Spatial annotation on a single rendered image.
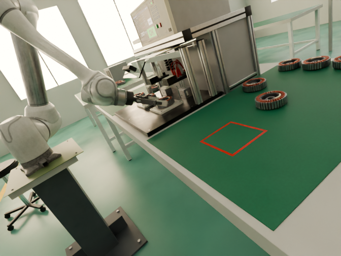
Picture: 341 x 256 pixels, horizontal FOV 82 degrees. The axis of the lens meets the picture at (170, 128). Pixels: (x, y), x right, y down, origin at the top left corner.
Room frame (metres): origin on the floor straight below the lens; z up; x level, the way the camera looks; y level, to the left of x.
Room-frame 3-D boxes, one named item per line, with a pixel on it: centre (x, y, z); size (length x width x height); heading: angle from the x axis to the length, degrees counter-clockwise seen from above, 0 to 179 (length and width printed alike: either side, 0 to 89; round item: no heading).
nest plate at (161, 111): (1.09, -0.02, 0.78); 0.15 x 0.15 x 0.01; 22
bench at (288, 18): (4.25, -2.36, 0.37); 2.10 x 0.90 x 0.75; 22
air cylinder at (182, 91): (1.14, -0.16, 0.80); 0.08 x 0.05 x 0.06; 22
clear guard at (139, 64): (1.01, -0.06, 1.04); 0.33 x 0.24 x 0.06; 112
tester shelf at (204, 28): (1.32, -0.27, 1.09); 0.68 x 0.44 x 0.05; 22
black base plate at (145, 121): (1.20, 0.01, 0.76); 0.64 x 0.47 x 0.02; 22
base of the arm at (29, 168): (1.00, 0.72, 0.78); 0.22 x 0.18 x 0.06; 41
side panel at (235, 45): (1.04, -0.47, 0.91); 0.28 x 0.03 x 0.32; 112
